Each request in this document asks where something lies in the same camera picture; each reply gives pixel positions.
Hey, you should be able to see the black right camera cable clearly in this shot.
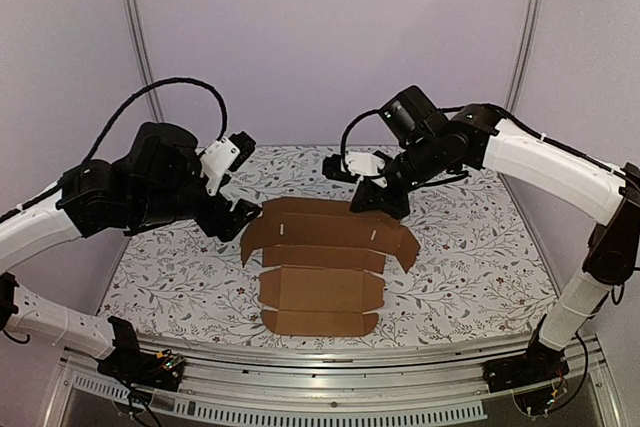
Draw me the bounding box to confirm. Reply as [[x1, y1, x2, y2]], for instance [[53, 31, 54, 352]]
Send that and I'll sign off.
[[339, 107, 389, 158]]

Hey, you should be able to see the right aluminium corner post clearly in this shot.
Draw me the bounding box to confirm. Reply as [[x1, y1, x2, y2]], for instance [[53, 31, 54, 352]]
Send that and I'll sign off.
[[505, 0, 543, 113]]

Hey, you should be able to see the curved aluminium rail base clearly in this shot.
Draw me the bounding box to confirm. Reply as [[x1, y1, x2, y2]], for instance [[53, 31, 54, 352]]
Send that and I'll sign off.
[[42, 331, 624, 427]]

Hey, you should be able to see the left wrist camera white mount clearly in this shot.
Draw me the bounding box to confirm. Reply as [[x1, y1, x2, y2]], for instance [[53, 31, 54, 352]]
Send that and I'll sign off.
[[199, 131, 256, 196]]

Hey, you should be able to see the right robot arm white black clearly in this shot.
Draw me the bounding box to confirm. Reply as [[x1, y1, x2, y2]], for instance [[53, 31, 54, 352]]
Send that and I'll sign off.
[[339, 85, 639, 383]]

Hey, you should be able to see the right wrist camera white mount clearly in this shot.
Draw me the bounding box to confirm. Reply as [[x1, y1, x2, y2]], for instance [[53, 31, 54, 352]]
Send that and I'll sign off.
[[322, 152, 388, 188]]

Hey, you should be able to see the black left camera cable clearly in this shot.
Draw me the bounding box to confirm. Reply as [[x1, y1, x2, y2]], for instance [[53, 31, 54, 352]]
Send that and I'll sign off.
[[79, 77, 229, 173]]

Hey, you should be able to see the left aluminium corner post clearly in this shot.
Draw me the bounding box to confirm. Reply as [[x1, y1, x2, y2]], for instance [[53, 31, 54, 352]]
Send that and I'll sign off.
[[113, 0, 165, 123]]

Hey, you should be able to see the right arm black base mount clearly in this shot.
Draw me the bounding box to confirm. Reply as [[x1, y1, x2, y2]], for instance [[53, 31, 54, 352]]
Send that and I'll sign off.
[[482, 327, 569, 417]]

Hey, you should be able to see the aluminium corner post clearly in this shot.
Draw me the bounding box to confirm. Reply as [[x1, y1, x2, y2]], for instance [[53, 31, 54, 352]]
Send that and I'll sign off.
[[505, 0, 543, 113], [113, 0, 165, 123]]

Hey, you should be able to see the brown cardboard box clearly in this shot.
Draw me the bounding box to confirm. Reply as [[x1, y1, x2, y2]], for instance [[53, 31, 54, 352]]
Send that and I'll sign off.
[[240, 197, 420, 337]]

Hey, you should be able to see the floral patterned table mat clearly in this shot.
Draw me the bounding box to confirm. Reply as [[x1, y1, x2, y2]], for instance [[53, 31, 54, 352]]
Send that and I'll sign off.
[[99, 171, 556, 350]]

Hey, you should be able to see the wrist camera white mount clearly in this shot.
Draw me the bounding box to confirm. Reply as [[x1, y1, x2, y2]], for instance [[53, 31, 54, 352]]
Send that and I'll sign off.
[[322, 152, 388, 188], [199, 131, 256, 196]]

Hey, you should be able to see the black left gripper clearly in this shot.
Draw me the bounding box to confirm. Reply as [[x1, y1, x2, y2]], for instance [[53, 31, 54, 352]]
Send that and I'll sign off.
[[131, 157, 263, 242]]

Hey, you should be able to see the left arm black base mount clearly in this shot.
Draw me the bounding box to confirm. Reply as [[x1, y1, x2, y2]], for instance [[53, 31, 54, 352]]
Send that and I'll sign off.
[[97, 316, 186, 392]]

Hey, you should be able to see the black camera cable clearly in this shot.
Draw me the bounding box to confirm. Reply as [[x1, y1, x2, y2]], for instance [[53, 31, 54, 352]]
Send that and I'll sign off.
[[79, 77, 229, 173], [339, 107, 389, 158]]

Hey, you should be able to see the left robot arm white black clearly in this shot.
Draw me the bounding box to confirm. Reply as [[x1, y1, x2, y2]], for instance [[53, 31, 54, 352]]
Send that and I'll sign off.
[[1, 122, 261, 381]]

